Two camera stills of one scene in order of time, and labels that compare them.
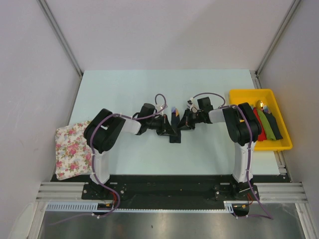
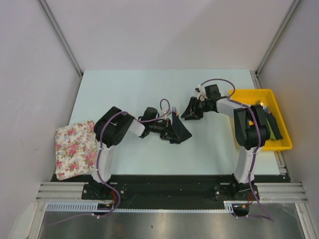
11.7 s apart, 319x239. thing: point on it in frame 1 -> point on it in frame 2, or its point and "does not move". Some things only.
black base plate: [173, 191] does not move
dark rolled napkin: [274, 125] does not move
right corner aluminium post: [254, 74] does not move
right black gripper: [190, 119] -> [197, 107]
